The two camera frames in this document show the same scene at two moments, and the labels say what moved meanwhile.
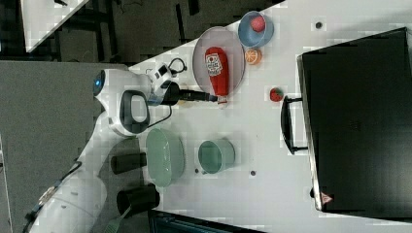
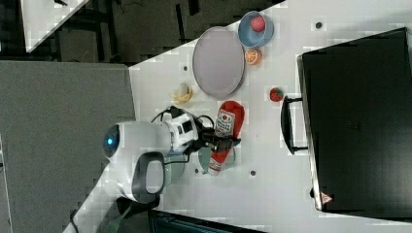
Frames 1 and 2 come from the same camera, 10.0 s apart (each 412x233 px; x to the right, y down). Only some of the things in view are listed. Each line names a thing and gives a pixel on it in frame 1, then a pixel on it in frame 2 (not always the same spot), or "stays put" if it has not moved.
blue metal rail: x=161 y=221 stays put
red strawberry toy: x=276 y=94 stays put
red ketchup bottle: x=217 y=66 → x=229 y=123
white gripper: x=160 y=78 → x=183 y=129
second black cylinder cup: x=141 y=198 stays put
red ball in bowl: x=257 y=23 stays put
